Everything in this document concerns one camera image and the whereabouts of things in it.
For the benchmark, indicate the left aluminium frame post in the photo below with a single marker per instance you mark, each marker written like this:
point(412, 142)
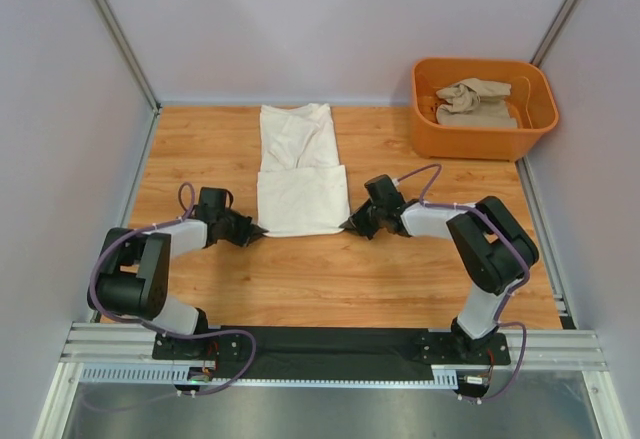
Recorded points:
point(117, 34)

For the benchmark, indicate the grey slotted cable duct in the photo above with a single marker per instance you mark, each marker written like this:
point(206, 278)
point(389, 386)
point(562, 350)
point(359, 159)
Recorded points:
point(184, 375)

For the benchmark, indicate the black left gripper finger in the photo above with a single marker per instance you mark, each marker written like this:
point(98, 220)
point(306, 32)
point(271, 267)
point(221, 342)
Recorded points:
point(245, 241)
point(256, 231)

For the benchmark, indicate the orange plastic bin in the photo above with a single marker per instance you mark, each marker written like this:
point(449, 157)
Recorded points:
point(531, 102)

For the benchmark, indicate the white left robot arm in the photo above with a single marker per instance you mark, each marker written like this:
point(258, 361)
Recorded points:
point(129, 281)

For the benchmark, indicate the white t shirt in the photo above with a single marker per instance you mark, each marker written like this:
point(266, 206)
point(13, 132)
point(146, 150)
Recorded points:
point(302, 187)

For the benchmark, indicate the beige t shirt in bin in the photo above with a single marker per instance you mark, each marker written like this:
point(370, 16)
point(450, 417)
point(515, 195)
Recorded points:
point(475, 103)

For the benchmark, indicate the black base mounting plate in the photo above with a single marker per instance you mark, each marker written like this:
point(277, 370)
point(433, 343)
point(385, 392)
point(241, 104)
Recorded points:
point(342, 353)

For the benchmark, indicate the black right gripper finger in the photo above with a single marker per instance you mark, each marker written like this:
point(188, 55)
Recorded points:
point(357, 221)
point(368, 233)

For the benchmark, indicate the aluminium frame post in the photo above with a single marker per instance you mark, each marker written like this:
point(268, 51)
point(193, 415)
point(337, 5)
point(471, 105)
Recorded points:
point(553, 32)
point(117, 34)

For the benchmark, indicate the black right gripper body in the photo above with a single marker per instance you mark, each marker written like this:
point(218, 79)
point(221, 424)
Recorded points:
point(375, 215)

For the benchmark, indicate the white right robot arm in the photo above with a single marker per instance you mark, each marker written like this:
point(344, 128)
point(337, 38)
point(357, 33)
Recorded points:
point(496, 251)

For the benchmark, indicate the aluminium extrusion rail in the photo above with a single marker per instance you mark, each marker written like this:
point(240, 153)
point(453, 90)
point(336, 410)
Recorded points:
point(546, 350)

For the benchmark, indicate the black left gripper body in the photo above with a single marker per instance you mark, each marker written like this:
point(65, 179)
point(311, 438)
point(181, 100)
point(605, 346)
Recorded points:
point(233, 226)

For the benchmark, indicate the right aluminium frame post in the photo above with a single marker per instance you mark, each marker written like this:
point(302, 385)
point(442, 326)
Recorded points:
point(553, 32)

